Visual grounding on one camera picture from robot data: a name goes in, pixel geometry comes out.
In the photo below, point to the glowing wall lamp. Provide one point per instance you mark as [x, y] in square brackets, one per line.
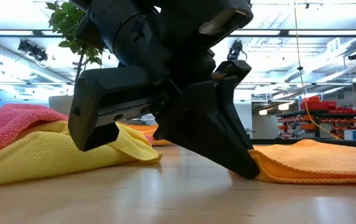
[283, 106]
[262, 112]

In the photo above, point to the pink microfiber towel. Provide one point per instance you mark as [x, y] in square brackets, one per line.
[10, 121]

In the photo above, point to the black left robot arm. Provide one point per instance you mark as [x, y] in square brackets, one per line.
[119, 28]

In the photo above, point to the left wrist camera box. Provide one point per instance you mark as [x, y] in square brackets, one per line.
[227, 21]

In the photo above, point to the shelf with red bins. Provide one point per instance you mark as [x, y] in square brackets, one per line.
[318, 104]

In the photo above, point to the black overhead frame bar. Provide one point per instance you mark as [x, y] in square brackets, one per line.
[37, 32]

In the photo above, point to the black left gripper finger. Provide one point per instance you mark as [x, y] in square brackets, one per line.
[203, 124]
[232, 99]

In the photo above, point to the yellow microfiber towel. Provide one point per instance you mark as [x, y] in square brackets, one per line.
[41, 158]

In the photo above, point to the black ceiling fixture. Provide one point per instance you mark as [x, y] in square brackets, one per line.
[355, 56]

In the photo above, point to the green leafy plant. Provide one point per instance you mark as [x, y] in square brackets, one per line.
[66, 21]

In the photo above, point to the black aluminium table frame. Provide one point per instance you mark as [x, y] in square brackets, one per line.
[271, 141]

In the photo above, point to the white ceiling vent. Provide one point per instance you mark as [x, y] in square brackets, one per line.
[333, 45]

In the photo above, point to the black ceiling camera cluster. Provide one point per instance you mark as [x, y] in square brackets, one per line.
[33, 49]

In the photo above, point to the white and blue box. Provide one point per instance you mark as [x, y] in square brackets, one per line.
[353, 134]

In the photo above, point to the white plant pot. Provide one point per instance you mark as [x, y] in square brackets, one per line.
[59, 104]

